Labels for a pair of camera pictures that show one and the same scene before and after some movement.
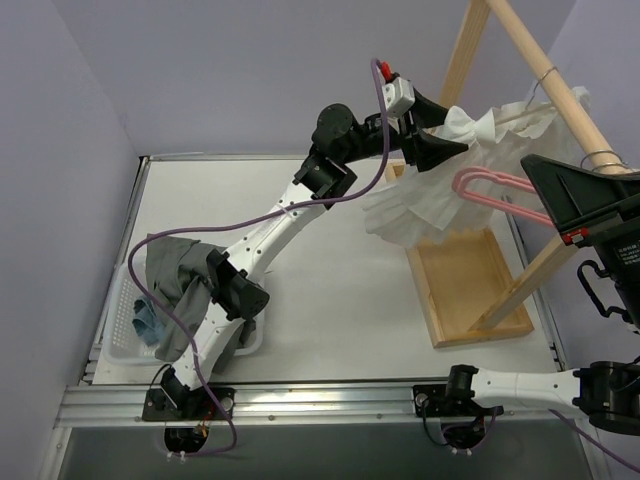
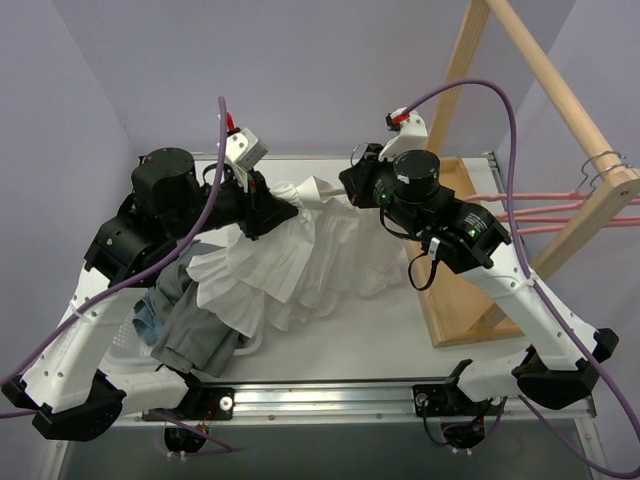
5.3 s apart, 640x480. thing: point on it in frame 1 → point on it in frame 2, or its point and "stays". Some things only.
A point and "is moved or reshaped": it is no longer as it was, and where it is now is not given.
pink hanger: x=524 y=185 is moved or reshaped
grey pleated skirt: x=180 y=273 stays
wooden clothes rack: x=463 y=284 stays
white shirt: x=466 y=191 → x=296 y=269
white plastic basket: x=122 y=346 stays
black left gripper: x=409 y=138 → x=257 y=212
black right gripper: x=598 y=226 → x=357 y=181
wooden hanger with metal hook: x=532 y=108 is moved or reshaped
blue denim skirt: x=146 y=321 stays
